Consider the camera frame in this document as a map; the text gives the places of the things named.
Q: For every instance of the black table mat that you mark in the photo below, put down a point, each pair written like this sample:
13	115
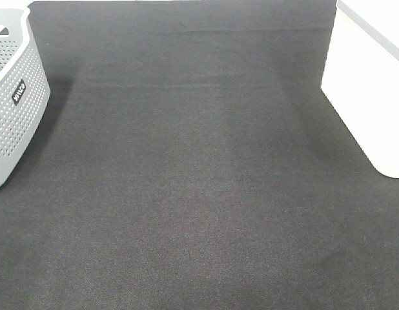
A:
187	159

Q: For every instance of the white storage bin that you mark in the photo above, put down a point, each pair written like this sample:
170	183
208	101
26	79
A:
361	78

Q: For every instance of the grey perforated laundry basket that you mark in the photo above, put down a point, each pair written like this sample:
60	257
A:
24	88

